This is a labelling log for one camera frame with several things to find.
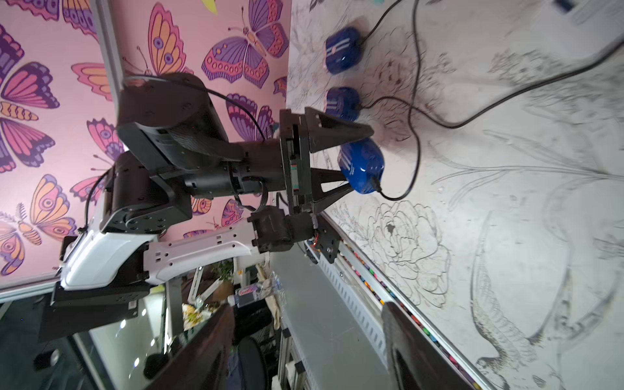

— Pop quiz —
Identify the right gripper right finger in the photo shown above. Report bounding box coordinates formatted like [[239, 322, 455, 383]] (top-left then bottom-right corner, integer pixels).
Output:
[[382, 302, 472, 390]]

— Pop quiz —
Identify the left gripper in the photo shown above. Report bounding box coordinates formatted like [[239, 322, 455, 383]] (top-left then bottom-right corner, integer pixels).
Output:
[[228, 107, 374, 214]]

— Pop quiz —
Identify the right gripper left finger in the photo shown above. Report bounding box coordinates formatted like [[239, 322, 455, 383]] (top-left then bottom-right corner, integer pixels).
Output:
[[147, 306, 235, 390]]

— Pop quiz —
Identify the blue clip bottom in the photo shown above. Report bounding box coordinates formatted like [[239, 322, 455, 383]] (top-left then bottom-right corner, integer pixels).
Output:
[[338, 138, 384, 194]]

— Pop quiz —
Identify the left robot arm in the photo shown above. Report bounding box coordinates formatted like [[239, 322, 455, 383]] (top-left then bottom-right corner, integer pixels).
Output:
[[38, 72, 374, 342]]

